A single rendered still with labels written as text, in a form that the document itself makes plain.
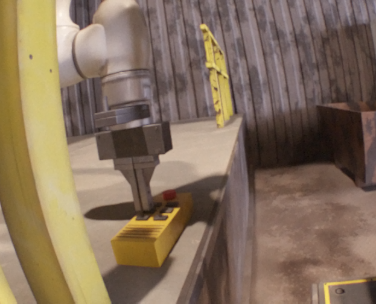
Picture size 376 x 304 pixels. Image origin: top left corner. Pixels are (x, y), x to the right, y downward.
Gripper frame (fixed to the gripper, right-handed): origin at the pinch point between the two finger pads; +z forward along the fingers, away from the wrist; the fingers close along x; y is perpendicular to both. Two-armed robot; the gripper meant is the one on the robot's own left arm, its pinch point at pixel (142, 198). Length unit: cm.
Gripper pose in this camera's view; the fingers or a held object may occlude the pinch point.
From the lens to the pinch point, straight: 56.1
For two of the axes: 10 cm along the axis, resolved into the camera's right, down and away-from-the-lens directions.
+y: 2.3, -1.9, 9.5
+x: -9.6, 0.9, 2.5
